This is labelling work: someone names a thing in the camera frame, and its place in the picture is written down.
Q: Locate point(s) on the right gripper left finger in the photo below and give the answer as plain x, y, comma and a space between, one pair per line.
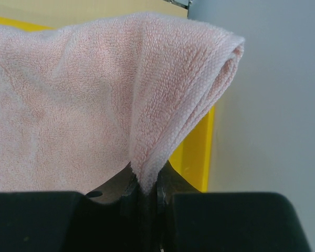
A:
102, 220

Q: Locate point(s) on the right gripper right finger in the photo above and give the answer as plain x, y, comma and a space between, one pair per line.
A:
234, 221

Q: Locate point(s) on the pink towel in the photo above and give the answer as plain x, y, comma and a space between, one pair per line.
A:
79, 103

